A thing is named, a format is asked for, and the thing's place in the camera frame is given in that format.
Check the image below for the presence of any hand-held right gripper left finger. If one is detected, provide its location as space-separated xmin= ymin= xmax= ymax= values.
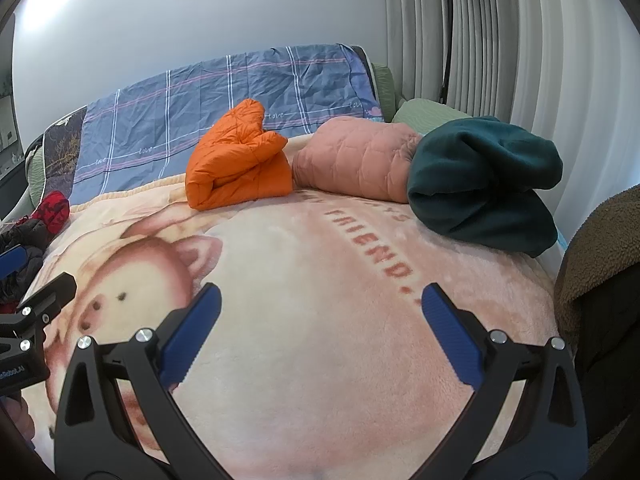
xmin=54 ymin=282 xmax=222 ymax=480

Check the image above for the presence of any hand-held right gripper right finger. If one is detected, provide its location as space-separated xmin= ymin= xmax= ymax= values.
xmin=421 ymin=282 xmax=589 ymax=480

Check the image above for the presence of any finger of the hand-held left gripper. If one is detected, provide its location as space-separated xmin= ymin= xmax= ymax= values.
xmin=16 ymin=271 xmax=78 ymax=322
xmin=0 ymin=244 xmax=29 ymax=279

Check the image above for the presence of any black jacket with red lining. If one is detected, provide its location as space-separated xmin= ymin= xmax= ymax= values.
xmin=0 ymin=190 xmax=72 ymax=312

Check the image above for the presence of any orange puffer jacket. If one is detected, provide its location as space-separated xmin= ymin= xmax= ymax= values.
xmin=185 ymin=99 xmax=294 ymax=212

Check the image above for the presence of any person's left hand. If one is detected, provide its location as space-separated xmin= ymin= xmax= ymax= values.
xmin=0 ymin=394 xmax=37 ymax=444

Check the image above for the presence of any green quilted cushion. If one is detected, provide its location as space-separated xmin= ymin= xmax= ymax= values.
xmin=24 ymin=149 xmax=52 ymax=208
xmin=371 ymin=62 xmax=402 ymax=123

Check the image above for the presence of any pink printed blanket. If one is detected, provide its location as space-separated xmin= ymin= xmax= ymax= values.
xmin=15 ymin=132 xmax=567 ymax=480

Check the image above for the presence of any dark tree-print cloth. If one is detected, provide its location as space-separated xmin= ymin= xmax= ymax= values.
xmin=41 ymin=105 xmax=90 ymax=194

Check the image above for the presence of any dark green fleece garment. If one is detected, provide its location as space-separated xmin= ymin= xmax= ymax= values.
xmin=406 ymin=116 xmax=566 ymax=260

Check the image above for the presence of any brown fleece coat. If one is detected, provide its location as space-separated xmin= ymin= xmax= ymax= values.
xmin=554 ymin=185 xmax=640 ymax=463

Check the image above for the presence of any pink quilted jacket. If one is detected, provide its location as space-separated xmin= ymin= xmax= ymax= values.
xmin=291 ymin=116 xmax=424 ymax=205

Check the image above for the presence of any green pillow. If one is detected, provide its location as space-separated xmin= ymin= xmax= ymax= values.
xmin=391 ymin=98 xmax=473 ymax=127

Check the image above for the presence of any blue plaid quilt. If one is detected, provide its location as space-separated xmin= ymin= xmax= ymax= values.
xmin=72 ymin=44 xmax=387 ymax=197

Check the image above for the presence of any white pleated curtain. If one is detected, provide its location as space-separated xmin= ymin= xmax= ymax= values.
xmin=382 ymin=0 xmax=640 ymax=266

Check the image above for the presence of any black floor lamp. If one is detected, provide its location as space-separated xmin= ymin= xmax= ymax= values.
xmin=426 ymin=0 xmax=459 ymax=106

